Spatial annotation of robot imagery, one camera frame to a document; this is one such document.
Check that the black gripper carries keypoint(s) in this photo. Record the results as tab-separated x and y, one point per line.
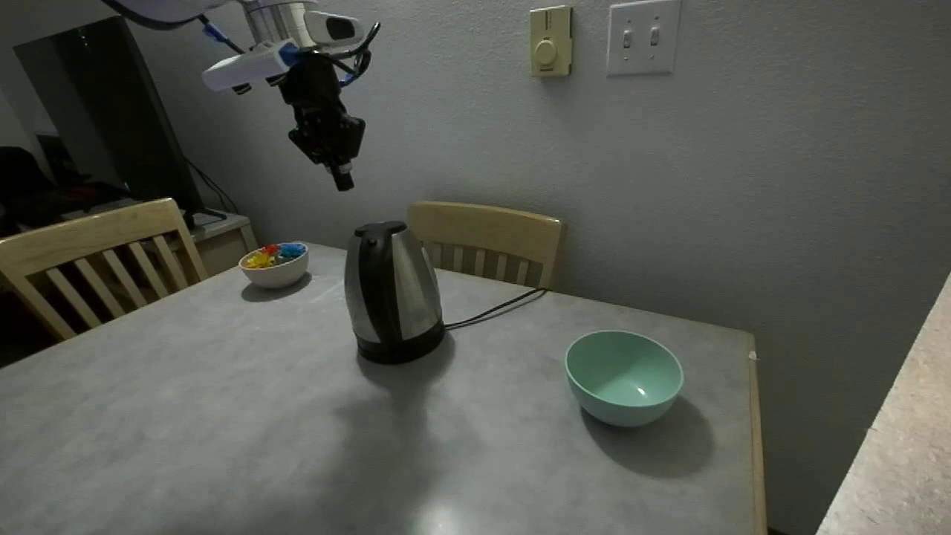
318	109

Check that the beige wall thermostat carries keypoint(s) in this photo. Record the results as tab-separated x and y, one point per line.
551	42

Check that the stainless steel electric kettle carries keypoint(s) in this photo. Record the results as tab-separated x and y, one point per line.
397	293

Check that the yellow toy flower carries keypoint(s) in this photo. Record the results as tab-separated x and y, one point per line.
260	263

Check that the teal bowl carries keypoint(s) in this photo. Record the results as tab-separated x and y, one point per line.
626	375

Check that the black flat screen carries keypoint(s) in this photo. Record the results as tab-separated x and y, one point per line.
107	119

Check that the white bowl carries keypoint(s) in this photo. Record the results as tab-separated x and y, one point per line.
278	273

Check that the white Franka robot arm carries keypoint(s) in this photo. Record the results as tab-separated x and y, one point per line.
272	15

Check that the red toy flower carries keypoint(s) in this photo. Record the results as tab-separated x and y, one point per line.
268	247

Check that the white double light switch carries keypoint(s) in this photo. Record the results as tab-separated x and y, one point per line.
642	36

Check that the light wooden chair solid backrest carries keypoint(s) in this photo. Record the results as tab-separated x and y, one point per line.
486	229

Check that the blue toy flower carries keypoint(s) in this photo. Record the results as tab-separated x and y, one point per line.
293	251

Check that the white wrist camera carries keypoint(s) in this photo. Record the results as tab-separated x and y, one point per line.
242	73

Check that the speckled grey countertop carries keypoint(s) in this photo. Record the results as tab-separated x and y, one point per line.
901	446

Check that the light wooden chair slatted backrest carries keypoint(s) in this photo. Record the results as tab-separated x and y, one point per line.
89	235

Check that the small beige side cabinet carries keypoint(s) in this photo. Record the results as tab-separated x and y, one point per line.
224	241

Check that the black kettle lid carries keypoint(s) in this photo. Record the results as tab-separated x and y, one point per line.
382	226

